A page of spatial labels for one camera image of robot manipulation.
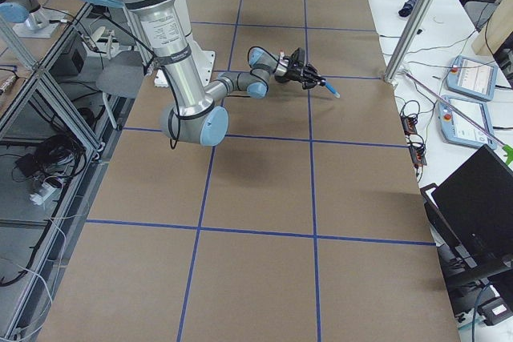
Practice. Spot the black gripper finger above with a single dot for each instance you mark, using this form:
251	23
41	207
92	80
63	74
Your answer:
318	81

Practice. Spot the blue marker pen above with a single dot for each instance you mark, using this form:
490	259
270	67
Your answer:
332	90

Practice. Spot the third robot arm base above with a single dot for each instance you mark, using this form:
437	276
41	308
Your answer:
29	18

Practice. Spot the folded blue umbrella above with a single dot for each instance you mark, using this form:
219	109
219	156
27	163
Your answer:
407	8

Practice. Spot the brown paper table mat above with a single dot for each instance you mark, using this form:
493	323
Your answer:
304	224

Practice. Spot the near blue teach pendant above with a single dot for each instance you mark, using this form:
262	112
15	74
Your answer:
456	130

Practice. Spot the blue teach pendant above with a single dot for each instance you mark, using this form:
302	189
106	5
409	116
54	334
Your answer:
456	130
470	77

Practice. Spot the far blue teach pendant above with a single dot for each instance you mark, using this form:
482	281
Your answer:
470	77

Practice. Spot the white grey chair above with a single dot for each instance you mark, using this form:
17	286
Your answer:
122	77

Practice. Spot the light wooden board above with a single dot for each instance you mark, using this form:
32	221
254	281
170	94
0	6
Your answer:
496	31

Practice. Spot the black laptop monitor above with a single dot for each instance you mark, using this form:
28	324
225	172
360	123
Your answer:
473	213

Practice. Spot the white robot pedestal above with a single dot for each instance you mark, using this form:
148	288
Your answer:
199	61

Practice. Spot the aluminium frame post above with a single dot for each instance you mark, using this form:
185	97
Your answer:
414	22

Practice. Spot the green handled reacher grabber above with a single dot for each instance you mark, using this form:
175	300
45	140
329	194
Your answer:
506	148

